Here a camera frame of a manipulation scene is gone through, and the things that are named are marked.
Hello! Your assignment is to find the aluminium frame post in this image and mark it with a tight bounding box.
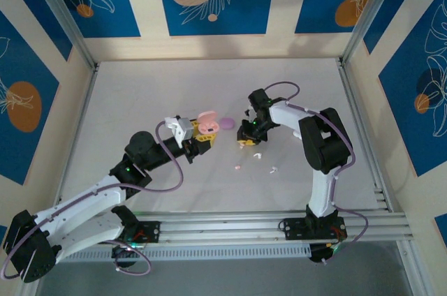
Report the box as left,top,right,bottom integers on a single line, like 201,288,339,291
24,0,99,72

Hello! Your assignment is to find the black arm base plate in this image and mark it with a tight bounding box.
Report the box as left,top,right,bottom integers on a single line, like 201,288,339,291
278,217,349,242
115,219,162,245

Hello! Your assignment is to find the aluminium table side rail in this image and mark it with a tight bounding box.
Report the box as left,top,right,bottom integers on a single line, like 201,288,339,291
335,58,429,296
19,61,101,296

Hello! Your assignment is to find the grey slotted cable duct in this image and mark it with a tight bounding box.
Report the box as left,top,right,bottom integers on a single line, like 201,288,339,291
64,242,312,262

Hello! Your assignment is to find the clear plastic tube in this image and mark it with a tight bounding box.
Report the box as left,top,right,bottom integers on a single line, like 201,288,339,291
340,0,408,66

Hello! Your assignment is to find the small black controller box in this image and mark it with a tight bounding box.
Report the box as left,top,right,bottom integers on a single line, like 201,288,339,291
309,242,338,265
110,244,140,269

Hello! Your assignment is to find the pink earbud charging case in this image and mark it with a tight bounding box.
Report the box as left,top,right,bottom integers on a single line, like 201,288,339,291
196,110,221,135

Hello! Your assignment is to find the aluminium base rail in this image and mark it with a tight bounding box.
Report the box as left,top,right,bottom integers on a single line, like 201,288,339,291
115,209,409,245

